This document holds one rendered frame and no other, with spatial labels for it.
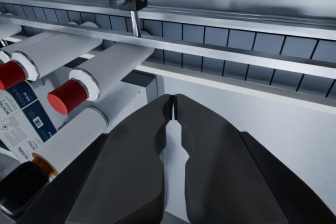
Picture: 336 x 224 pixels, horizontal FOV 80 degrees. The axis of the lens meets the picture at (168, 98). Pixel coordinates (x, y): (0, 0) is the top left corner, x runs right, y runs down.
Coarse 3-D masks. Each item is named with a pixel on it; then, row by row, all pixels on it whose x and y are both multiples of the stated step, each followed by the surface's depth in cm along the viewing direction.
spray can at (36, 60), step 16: (64, 32) 37; (32, 48) 32; (48, 48) 33; (64, 48) 35; (80, 48) 38; (16, 64) 30; (32, 64) 31; (48, 64) 33; (0, 80) 28; (16, 80) 30; (32, 80) 33
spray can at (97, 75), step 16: (144, 32) 36; (112, 48) 31; (128, 48) 32; (144, 48) 35; (80, 64) 27; (96, 64) 27; (112, 64) 29; (128, 64) 32; (80, 80) 26; (96, 80) 26; (112, 80) 29; (48, 96) 24; (64, 96) 24; (80, 96) 25; (96, 96) 27; (64, 112) 25
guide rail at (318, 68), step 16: (0, 16) 41; (16, 16) 40; (80, 32) 33; (96, 32) 32; (112, 32) 31; (128, 32) 30; (160, 48) 28; (176, 48) 27; (192, 48) 26; (208, 48) 25; (224, 48) 25; (256, 64) 23; (272, 64) 23; (288, 64) 22; (304, 64) 21; (320, 64) 21
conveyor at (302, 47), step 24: (120, 24) 39; (144, 24) 37; (168, 24) 34; (192, 24) 33; (96, 48) 46; (240, 48) 31; (264, 48) 30; (288, 48) 28; (312, 48) 27; (216, 72) 36; (240, 72) 34; (264, 72) 32; (288, 72) 30
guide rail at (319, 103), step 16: (144, 64) 38; (160, 64) 38; (192, 80) 35; (208, 80) 33; (224, 80) 33; (240, 80) 33; (256, 96) 31; (272, 96) 30; (288, 96) 29; (304, 96) 29; (320, 96) 29
